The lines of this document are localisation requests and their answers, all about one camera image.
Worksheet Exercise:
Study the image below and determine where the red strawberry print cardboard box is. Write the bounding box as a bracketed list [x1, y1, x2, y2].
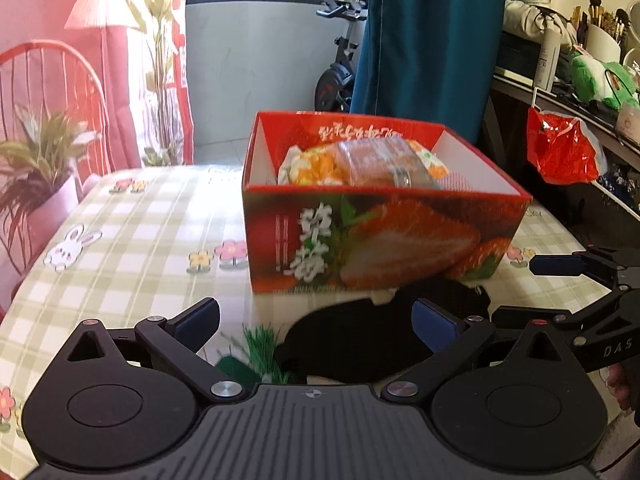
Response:
[241, 110, 532, 295]

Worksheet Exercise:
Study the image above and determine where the green plush toy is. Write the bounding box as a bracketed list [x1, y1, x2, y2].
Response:
[570, 52, 640, 111]

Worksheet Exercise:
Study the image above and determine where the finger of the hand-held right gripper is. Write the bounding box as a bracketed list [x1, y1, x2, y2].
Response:
[530, 247, 640, 288]
[492, 290, 623, 331]

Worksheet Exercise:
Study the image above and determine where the food packet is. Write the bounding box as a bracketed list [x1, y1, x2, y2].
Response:
[277, 142, 448, 186]

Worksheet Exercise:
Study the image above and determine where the white brush cup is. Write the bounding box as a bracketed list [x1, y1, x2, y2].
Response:
[585, 22, 622, 63]

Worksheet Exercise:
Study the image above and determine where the white bottle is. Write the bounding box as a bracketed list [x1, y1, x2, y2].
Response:
[536, 27, 563, 92]

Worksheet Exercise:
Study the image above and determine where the black cloth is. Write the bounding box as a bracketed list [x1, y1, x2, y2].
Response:
[274, 277, 493, 386]

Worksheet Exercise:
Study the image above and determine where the bunch of makeup brushes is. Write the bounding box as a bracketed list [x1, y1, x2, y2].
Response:
[570, 0, 631, 36]

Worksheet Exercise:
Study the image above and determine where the green fluffy item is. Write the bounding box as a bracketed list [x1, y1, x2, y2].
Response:
[215, 324, 293, 386]

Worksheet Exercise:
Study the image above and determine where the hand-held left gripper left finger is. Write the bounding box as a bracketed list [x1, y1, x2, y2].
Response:
[65, 297, 247, 402]

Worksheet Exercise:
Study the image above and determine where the beige cloth bag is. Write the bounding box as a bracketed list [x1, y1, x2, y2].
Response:
[502, 0, 576, 53]

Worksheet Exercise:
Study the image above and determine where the clear zip bag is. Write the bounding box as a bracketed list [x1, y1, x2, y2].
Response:
[337, 139, 446, 190]

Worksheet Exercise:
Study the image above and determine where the green checkered tablecloth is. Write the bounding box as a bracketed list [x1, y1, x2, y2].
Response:
[0, 162, 640, 480]

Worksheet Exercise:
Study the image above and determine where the teal curtain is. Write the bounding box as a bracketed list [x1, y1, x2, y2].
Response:
[349, 0, 516, 146]

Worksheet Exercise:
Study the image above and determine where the person's right hand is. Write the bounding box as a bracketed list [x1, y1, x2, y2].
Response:
[607, 362, 636, 411]

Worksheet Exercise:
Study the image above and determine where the red plastic bag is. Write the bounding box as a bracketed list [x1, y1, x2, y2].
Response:
[526, 107, 608, 186]

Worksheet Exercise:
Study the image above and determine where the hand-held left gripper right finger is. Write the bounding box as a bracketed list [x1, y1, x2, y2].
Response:
[382, 297, 571, 403]

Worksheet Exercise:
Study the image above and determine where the black exercise bike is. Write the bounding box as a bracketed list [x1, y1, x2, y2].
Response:
[314, 0, 371, 113]

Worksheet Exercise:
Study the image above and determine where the dark side desk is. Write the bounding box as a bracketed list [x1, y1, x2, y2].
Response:
[482, 67, 640, 241]

